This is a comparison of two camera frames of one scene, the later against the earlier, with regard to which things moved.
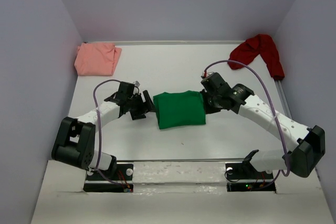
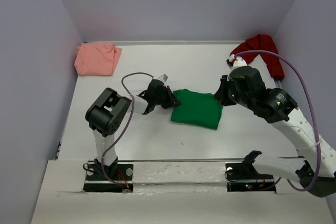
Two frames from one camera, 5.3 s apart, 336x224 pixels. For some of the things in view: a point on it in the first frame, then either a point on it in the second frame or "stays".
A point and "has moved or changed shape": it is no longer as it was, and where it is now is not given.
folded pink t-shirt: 96,59 stays
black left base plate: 124,172 stays
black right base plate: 245,170 stays
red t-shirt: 262,44 stays
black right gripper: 208,109 → 221,93
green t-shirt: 180,108 has moved or changed shape
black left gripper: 143,108 → 170,101
